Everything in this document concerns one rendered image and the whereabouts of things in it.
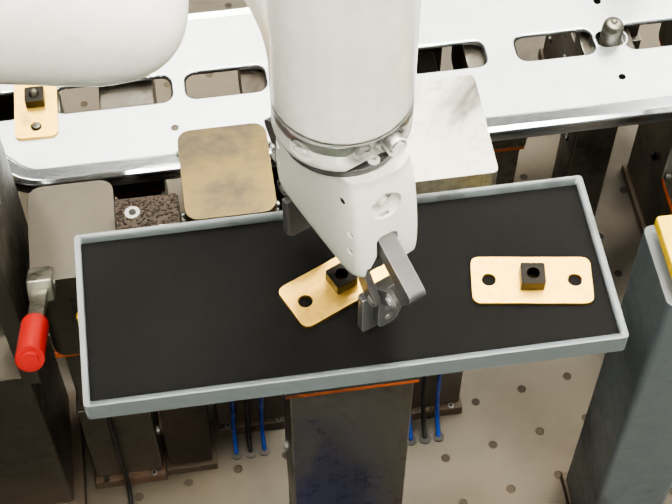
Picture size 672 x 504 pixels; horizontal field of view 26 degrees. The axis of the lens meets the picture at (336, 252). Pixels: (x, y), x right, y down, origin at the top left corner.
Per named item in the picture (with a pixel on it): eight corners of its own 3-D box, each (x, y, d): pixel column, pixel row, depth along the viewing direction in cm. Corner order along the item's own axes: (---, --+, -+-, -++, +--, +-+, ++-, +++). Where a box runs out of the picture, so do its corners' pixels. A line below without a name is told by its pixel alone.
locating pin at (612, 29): (615, 40, 137) (622, 10, 134) (620, 56, 136) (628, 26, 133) (594, 42, 137) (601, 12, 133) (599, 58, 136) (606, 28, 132)
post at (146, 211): (213, 423, 147) (177, 190, 113) (218, 468, 144) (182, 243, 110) (163, 430, 146) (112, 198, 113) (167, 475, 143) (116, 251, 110)
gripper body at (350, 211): (444, 141, 84) (433, 248, 94) (347, 31, 89) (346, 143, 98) (336, 199, 82) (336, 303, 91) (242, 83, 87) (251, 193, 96)
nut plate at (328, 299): (376, 236, 104) (376, 227, 103) (406, 274, 102) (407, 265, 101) (276, 292, 101) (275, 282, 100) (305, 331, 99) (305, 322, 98)
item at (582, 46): (584, 200, 162) (627, 23, 138) (595, 237, 159) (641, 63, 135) (540, 205, 161) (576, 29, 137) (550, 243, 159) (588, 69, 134)
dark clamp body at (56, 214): (162, 401, 148) (115, 177, 116) (172, 508, 142) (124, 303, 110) (91, 410, 148) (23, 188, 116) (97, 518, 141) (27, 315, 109)
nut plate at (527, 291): (589, 259, 103) (591, 249, 101) (594, 305, 100) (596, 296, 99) (469, 259, 103) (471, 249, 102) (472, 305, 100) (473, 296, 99)
